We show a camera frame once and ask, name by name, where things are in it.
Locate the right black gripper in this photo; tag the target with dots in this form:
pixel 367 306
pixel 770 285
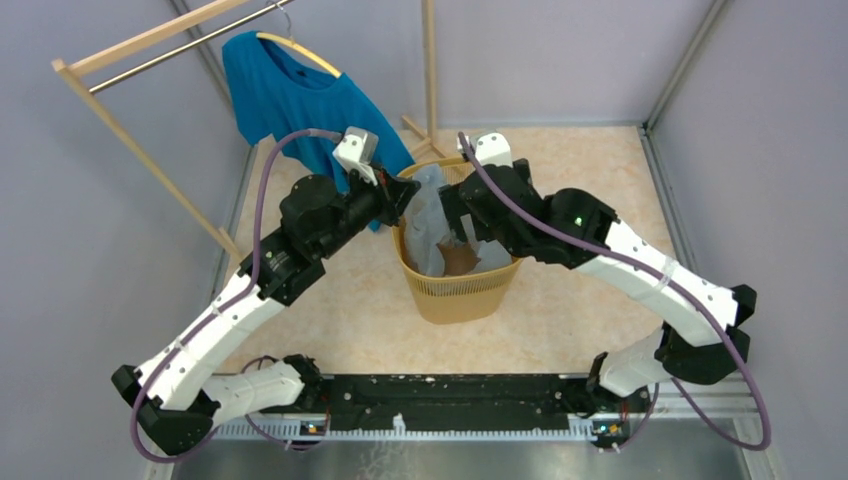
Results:
pixel 455 207

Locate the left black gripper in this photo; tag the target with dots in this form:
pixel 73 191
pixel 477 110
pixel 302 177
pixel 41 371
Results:
pixel 392 193

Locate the light blue plastic trash bag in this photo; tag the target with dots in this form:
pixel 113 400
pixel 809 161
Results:
pixel 432 249

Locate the yellow mesh trash bin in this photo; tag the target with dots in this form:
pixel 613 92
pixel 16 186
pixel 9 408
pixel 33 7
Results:
pixel 446 300

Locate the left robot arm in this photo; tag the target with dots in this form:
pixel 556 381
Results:
pixel 178 400

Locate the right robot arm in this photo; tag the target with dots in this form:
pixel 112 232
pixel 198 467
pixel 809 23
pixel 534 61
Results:
pixel 685 346

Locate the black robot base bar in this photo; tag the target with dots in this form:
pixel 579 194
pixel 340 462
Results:
pixel 458 403

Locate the blue t-shirt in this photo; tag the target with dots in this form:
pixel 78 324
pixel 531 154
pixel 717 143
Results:
pixel 273 94

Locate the wooden clothes hanger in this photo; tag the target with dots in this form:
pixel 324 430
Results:
pixel 288 41

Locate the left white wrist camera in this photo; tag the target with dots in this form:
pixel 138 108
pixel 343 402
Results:
pixel 355 151

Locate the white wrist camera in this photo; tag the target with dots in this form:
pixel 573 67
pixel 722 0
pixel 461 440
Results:
pixel 355 151
pixel 490 148

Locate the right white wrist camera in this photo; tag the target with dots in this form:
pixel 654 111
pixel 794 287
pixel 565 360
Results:
pixel 490 148

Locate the white toothed cable duct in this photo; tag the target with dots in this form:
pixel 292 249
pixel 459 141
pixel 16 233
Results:
pixel 291 430

